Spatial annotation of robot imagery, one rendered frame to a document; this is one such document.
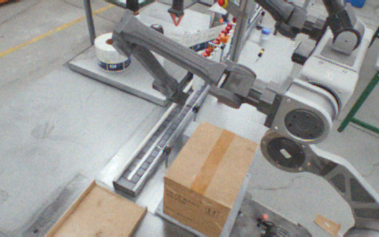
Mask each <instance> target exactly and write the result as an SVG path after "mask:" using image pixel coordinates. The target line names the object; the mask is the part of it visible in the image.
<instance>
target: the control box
mask: <svg viewBox="0 0 379 237"><path fill-rule="evenodd" d="M241 4H242V0H241V1H240V3H239V7H237V6H236V5H235V4H233V3H232V2H230V1H229V0H225V4H224V5H223V6H222V8H223V9H224V10H225V11H227V12H228V13H230V14H231V16H234V17H235V18H237V19H238V16H240V11H239V10H240V7H241ZM256 7H257V3H256V2H254V1H253V4H252V8H251V12H250V15H249V18H253V17H254V13H255V10H256Z"/></svg>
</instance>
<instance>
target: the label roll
mask: <svg viewBox="0 0 379 237"><path fill-rule="evenodd" d="M112 44H113V40H112V33H108V34H104V35H101V36H99V37H98V38H96V40H95V48H96V56H97V59H98V63H99V67H100V68H101V69H102V70H105V71H106V72H121V71H123V70H125V69H128V68H129V67H130V65H131V63H132V60H131V55H130V58H125V57H124V56H122V55H120V54H119V53H118V52H117V51H116V50H115V48H114V47H113V46H112Z"/></svg>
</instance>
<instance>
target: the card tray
mask: <svg viewBox="0 0 379 237"><path fill-rule="evenodd" d="M146 212H147V206H146V207H145V208H144V207H142V206H138V205H137V204H135V203H134V202H131V201H130V200H128V199H126V198H124V197H121V196H119V195H118V194H117V193H114V192H113V191H109V190H108V189H107V188H104V187H102V186H101V185H98V184H97V183H96V182H95V179H93V181H92V182H90V184H89V185H88V186H87V188H85V190H84V191H83V192H82V193H81V195H80V196H79V197H78V198H77V199H76V201H74V203H73V204H72V205H71V206H70V207H69V209H67V211H65V212H64V214H63V215H62V216H61V218H60V219H59V220H58V221H57V222H56V224H55V225H53V228H51V230H49V232H48V233H47V234H46V235H45V236H44V237H131V235H132V234H133V232H134V230H136V228H137V226H138V225H139V223H140V222H141V219H142V218H143V216H145V214H146Z"/></svg>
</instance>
